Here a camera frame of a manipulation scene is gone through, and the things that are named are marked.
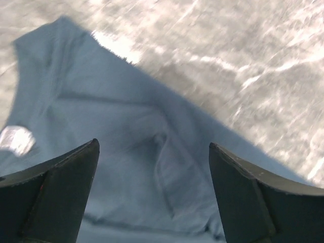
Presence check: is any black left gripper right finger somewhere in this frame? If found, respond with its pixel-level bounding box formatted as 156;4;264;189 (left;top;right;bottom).
209;143;323;243

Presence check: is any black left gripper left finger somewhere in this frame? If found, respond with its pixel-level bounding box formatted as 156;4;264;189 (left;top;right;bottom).
1;139;100;243

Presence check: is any teal blue t shirt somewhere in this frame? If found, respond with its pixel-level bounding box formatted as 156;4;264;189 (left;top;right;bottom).
1;17;302;242

